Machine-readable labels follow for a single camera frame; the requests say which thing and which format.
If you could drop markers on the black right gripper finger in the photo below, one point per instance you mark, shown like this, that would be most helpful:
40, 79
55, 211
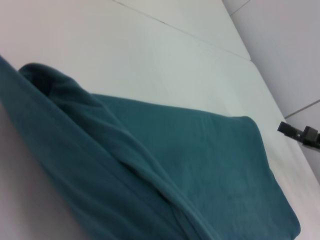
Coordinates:
290, 130

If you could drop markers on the teal t-shirt with FREE print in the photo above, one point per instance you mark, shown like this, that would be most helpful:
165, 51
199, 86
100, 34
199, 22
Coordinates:
125, 162

